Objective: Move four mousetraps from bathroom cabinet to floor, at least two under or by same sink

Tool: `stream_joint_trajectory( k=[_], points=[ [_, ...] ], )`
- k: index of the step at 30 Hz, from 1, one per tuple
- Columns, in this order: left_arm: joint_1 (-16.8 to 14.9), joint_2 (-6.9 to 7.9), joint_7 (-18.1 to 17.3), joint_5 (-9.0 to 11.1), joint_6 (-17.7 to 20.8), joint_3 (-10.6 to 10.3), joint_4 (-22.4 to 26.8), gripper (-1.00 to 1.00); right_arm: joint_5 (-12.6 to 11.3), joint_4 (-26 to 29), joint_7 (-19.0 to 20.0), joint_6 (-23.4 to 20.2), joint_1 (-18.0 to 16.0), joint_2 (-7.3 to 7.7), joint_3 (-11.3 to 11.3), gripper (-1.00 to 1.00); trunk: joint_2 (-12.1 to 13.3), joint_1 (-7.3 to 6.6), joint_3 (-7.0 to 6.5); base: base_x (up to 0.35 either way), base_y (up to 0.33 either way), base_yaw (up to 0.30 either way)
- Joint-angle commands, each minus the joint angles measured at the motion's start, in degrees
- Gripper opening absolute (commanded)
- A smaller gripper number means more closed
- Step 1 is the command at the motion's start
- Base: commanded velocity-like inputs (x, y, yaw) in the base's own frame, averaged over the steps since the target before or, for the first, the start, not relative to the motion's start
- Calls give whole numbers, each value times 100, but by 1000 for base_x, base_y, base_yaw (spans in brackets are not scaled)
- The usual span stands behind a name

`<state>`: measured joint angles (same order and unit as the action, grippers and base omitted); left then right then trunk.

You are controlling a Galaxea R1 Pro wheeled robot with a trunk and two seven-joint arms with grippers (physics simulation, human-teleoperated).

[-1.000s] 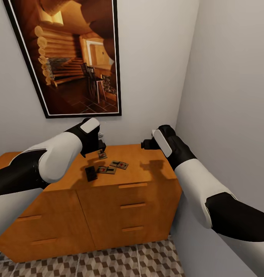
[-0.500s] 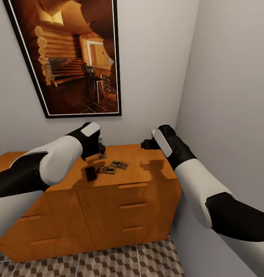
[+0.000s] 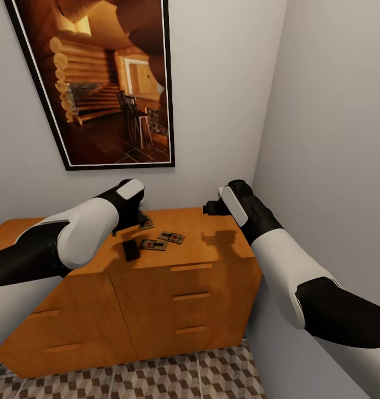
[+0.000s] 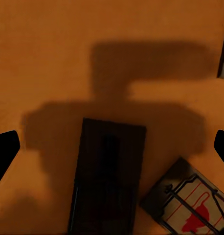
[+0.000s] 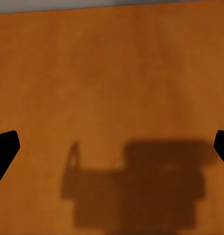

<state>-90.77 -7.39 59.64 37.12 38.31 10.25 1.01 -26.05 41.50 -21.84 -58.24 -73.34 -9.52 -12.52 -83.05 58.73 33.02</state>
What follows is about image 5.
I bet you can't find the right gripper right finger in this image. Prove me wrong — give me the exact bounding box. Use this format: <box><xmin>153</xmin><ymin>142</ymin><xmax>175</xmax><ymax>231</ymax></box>
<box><xmin>214</xmin><ymin>130</ymin><xmax>224</xmax><ymax>161</ymax></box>

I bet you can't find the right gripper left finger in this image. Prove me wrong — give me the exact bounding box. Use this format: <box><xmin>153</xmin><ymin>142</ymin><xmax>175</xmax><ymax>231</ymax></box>
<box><xmin>0</xmin><ymin>130</ymin><xmax>20</xmax><ymax>180</ymax></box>

